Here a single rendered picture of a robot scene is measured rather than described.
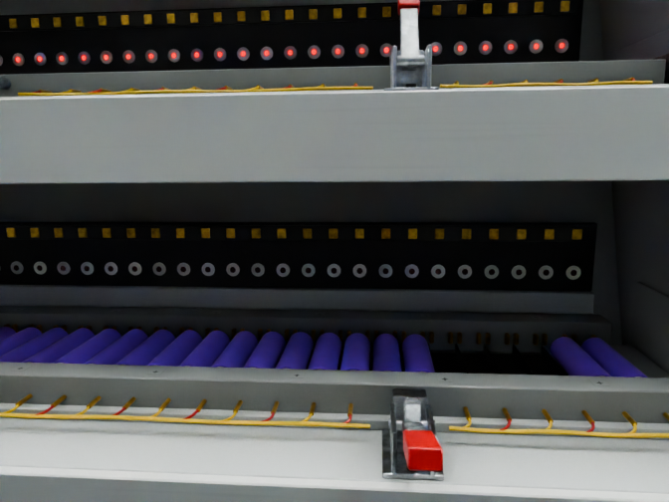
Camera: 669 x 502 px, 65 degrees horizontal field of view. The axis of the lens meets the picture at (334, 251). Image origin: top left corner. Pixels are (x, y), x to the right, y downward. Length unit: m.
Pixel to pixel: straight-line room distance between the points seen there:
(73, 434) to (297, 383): 0.12
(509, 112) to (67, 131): 0.23
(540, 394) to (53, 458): 0.25
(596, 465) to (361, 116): 0.20
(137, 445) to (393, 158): 0.20
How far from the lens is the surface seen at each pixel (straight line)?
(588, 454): 0.30
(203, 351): 0.36
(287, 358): 0.34
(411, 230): 0.41
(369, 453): 0.28
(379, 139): 0.27
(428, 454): 0.20
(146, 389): 0.32
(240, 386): 0.30
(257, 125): 0.28
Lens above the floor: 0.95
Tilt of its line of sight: 9 degrees up
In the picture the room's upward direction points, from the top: 1 degrees clockwise
